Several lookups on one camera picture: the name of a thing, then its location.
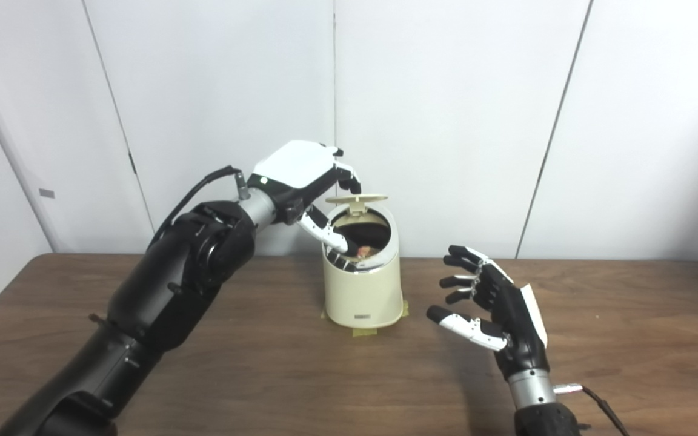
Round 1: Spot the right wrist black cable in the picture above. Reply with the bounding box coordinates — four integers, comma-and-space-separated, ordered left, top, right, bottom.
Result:
554, 383, 628, 436

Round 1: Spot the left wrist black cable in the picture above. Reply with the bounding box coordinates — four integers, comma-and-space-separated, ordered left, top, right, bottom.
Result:
149, 166, 250, 243

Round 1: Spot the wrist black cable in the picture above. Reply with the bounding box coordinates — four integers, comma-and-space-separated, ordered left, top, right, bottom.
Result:
554, 383, 628, 436
149, 166, 250, 243

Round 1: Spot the cream-colored round bin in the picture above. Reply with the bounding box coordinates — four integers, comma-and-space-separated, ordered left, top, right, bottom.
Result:
322, 205, 404, 329

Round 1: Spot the cream round bin lid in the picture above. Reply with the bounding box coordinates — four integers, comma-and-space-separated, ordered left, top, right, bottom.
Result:
325, 193, 388, 216

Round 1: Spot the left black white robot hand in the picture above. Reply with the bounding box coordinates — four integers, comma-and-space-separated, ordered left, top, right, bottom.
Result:
246, 140, 363, 255

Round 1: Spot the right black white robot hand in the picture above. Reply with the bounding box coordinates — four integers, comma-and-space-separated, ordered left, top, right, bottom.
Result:
426, 245, 550, 381

